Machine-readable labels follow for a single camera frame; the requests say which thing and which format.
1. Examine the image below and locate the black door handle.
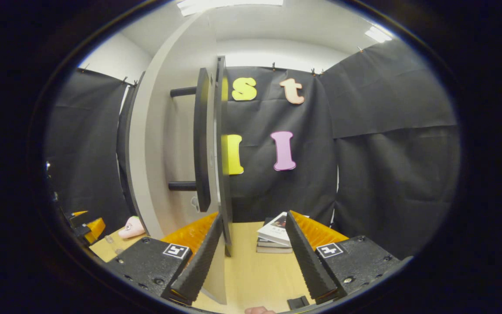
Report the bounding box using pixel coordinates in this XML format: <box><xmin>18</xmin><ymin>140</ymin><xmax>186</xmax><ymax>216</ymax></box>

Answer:
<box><xmin>168</xmin><ymin>68</ymin><xmax>212</xmax><ymax>213</ymax></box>

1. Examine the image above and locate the large ceiling light panel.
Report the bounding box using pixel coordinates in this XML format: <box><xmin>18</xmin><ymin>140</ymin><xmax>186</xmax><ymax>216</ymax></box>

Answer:
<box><xmin>177</xmin><ymin>0</ymin><xmax>284</xmax><ymax>17</ymax></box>

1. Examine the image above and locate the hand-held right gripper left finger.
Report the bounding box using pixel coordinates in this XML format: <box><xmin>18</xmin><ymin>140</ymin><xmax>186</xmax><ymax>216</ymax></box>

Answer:
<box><xmin>105</xmin><ymin>212</ymin><xmax>224</xmax><ymax>306</ymax></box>

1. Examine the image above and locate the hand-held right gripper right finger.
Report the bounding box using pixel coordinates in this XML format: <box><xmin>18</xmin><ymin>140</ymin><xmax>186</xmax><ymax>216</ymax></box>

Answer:
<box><xmin>285</xmin><ymin>211</ymin><xmax>402</xmax><ymax>306</ymax></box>

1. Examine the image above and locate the pink plush toy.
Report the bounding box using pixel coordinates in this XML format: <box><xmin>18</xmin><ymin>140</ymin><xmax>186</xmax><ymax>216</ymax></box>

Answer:
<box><xmin>118</xmin><ymin>216</ymin><xmax>147</xmax><ymax>239</ymax></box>

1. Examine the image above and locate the clear glass bottle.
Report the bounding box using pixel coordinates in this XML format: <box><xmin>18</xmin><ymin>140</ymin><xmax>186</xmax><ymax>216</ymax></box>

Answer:
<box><xmin>103</xmin><ymin>235</ymin><xmax>125</xmax><ymax>256</ymax></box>

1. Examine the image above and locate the dark book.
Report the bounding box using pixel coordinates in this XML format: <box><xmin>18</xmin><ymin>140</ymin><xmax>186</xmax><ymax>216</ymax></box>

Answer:
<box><xmin>258</xmin><ymin>238</ymin><xmax>293</xmax><ymax>249</ymax></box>

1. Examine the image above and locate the black backdrop cloth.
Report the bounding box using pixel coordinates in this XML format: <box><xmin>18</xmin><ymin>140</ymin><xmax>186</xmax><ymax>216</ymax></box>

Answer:
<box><xmin>44</xmin><ymin>39</ymin><xmax>461</xmax><ymax>260</ymax></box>

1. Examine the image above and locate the small ceiling light panel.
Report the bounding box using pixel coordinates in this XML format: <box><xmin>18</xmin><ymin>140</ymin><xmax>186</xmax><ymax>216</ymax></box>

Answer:
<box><xmin>364</xmin><ymin>25</ymin><xmax>393</xmax><ymax>43</ymax></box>

